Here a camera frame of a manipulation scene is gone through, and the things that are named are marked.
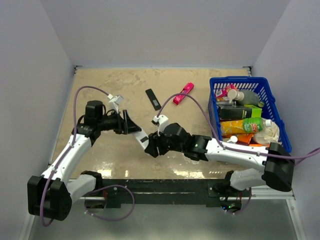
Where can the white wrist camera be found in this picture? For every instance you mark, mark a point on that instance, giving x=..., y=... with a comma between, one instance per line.
x=114, y=102
x=161, y=122

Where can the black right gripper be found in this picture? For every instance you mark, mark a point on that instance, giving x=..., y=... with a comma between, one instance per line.
x=155, y=141

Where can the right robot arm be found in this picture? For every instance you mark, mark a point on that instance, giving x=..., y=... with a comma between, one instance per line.
x=271, y=166

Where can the white remote control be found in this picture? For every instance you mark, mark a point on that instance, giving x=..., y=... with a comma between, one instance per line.
x=142, y=138

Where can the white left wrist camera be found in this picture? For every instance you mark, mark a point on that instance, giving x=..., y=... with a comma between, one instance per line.
x=114, y=102

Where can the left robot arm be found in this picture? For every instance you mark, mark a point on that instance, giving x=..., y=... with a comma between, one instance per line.
x=52, y=194

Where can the orange snack packet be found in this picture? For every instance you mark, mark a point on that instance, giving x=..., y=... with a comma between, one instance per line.
x=244, y=139

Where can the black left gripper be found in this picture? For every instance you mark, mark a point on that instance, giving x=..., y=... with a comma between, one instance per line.
x=125, y=125

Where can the grey bottle beige cap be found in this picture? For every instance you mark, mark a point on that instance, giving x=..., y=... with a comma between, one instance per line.
x=245, y=97

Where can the small white cap bottle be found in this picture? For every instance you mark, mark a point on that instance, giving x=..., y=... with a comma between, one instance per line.
x=231, y=140

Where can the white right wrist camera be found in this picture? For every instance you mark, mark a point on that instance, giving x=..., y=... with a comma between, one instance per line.
x=161, y=122

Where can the aluminium frame rail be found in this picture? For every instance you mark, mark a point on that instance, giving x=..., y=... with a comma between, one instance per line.
x=262, y=193

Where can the pink snack box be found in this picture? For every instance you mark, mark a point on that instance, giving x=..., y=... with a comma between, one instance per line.
x=224, y=91

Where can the black green carton box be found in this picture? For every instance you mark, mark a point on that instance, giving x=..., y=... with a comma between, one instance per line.
x=233, y=112

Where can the orange juice bottle green label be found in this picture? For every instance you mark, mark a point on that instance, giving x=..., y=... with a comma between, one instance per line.
x=250, y=125

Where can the black remote control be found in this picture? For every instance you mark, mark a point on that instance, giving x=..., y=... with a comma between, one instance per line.
x=153, y=99

